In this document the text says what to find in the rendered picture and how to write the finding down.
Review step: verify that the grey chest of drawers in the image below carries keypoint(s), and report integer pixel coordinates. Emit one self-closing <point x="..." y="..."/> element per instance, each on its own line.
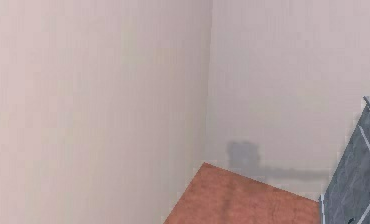
<point x="354" y="180"/>

